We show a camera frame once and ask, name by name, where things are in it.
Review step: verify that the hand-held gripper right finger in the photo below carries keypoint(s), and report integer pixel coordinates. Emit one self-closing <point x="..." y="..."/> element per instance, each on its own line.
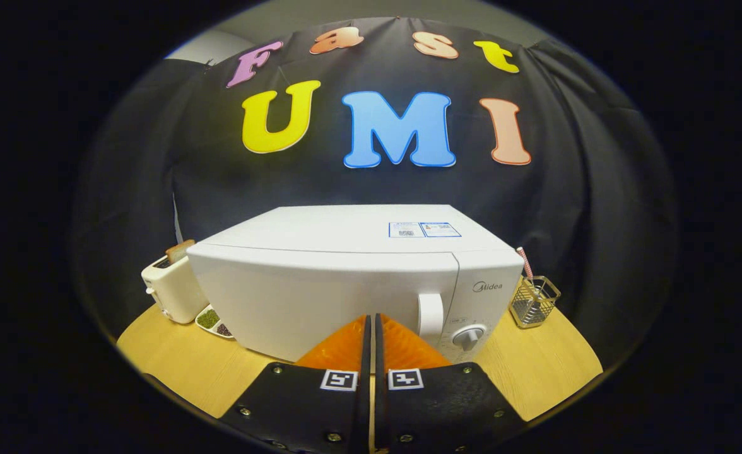
<point x="380" y="391"/>

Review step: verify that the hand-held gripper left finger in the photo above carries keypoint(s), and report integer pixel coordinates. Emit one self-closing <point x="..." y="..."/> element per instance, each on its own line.
<point x="363" y="391"/>

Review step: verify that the white microwave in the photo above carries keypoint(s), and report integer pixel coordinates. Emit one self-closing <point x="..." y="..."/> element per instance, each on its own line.
<point x="320" y="296"/>

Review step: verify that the white divided bean tray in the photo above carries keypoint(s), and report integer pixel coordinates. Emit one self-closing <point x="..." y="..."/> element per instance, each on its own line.
<point x="210" y="320"/>

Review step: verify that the red striped straw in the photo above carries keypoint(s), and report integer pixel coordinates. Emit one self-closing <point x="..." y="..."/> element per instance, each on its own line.
<point x="525" y="261"/>

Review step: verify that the cream toaster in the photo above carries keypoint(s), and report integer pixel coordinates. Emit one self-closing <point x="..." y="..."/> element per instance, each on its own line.
<point x="172" y="293"/>

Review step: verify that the brown toast slice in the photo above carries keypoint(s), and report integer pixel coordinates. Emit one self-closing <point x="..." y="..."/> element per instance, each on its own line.
<point x="180" y="251"/>

